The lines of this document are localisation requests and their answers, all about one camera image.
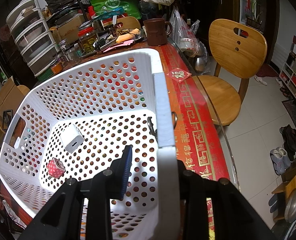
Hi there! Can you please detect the white usb charger in basket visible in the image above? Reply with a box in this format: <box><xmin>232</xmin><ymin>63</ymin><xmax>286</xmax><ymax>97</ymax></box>
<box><xmin>60</xmin><ymin>124</ymin><xmax>84</xmax><ymax>153</ymax></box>

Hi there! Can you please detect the glass jar red lid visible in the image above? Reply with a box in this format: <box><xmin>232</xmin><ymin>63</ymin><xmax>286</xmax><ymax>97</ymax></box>
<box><xmin>78</xmin><ymin>26</ymin><xmax>97</xmax><ymax>54</ymax></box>

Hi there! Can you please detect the cardboard box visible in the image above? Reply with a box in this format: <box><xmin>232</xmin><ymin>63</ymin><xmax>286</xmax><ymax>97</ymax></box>
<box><xmin>50</xmin><ymin>14</ymin><xmax>85</xmax><ymax>44</ymax></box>

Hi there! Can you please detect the clear plastic bag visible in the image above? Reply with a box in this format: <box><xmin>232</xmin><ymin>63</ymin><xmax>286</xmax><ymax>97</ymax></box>
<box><xmin>170</xmin><ymin>6</ymin><xmax>210</xmax><ymax>75</ymax></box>

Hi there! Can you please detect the red polka dot charger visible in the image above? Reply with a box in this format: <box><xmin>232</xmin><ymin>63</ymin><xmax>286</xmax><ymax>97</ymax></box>
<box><xmin>46</xmin><ymin>158</ymin><xmax>65</xmax><ymax>179</ymax></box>

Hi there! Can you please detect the black binder clip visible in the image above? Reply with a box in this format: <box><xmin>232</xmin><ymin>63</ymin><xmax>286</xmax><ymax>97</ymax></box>
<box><xmin>147</xmin><ymin>116</ymin><xmax>157</xmax><ymax>138</ymax></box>

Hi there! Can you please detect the brown ceramic mug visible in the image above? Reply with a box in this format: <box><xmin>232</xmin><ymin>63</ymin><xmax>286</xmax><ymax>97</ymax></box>
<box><xmin>143</xmin><ymin>18</ymin><xmax>172</xmax><ymax>47</ymax></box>

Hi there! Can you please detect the grey slippers pair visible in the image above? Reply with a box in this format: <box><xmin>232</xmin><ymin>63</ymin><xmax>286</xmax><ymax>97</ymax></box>
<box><xmin>270</xmin><ymin>147</ymin><xmax>291</xmax><ymax>176</ymax></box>

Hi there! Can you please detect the red fu paper square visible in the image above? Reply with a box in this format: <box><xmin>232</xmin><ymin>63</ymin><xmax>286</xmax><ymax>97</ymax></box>
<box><xmin>166</xmin><ymin>68</ymin><xmax>192</xmax><ymax>83</ymax></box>

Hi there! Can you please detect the wooden chair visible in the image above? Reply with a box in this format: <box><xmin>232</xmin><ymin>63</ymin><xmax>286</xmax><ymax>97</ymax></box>
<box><xmin>197</xmin><ymin>18</ymin><xmax>268</xmax><ymax>126</ymax></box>
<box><xmin>114</xmin><ymin>16</ymin><xmax>141</xmax><ymax>30</ymax></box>

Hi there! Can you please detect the white perforated plastic basket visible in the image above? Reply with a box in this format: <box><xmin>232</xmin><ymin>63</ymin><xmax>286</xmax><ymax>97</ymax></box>
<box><xmin>0</xmin><ymin>48</ymin><xmax>180</xmax><ymax>239</ymax></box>

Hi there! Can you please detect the white plastic drawer tower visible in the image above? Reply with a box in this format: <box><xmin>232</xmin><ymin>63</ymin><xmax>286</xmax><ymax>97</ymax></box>
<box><xmin>6</xmin><ymin>0</ymin><xmax>59</xmax><ymax>77</ymax></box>

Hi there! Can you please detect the orange lidded small jar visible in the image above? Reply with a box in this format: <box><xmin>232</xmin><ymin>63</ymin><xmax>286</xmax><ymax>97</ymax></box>
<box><xmin>51</xmin><ymin>61</ymin><xmax>63</xmax><ymax>75</ymax></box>

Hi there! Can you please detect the metal pot lid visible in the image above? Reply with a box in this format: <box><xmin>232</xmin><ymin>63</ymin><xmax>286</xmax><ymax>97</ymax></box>
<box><xmin>284</xmin><ymin>189</ymin><xmax>296</xmax><ymax>223</ymax></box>

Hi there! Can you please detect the green shopping bag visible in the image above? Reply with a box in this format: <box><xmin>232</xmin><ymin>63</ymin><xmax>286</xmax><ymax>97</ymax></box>
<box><xmin>90</xmin><ymin>0</ymin><xmax>141</xmax><ymax>20</ymax></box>

